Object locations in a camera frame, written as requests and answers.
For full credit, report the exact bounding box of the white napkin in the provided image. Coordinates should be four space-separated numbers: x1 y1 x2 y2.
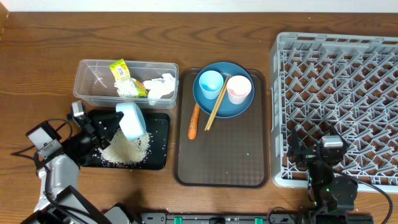
143 73 175 106

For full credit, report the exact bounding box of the wooden chopstick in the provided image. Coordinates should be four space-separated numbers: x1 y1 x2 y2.
204 76 229 131
206 76 230 131

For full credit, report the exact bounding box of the grey dishwasher rack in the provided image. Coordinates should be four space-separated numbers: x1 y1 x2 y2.
269 32 397 194

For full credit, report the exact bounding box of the white rice pile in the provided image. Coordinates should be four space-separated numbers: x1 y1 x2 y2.
99 129 152 166

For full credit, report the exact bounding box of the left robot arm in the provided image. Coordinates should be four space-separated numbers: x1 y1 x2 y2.
24 101 134 223

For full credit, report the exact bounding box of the pink cup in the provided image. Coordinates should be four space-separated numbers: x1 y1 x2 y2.
226 75 252 105

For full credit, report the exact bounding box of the dark blue plate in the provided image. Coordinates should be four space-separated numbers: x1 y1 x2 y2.
193 62 255 118

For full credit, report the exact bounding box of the orange carrot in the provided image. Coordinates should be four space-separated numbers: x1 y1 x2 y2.
188 103 200 140

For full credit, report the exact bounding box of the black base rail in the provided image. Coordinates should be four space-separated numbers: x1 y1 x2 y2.
139 212 374 224

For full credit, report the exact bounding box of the black plastic tray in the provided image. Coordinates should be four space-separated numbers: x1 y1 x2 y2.
80 111 170 170

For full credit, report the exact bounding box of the clear plastic bin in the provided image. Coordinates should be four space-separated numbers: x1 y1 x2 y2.
73 59 178 109

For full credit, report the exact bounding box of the brown serving tray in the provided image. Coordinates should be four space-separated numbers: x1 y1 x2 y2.
173 68 270 189

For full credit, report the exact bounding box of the light blue cup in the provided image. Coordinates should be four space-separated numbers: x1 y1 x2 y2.
199 70 224 100

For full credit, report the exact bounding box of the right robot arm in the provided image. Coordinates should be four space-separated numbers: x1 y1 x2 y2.
288 127 358 223

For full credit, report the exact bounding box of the yellow green snack wrapper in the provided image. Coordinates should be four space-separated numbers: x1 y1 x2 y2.
109 59 148 98

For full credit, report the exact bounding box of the light blue rice bowl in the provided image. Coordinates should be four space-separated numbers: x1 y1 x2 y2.
116 102 146 142

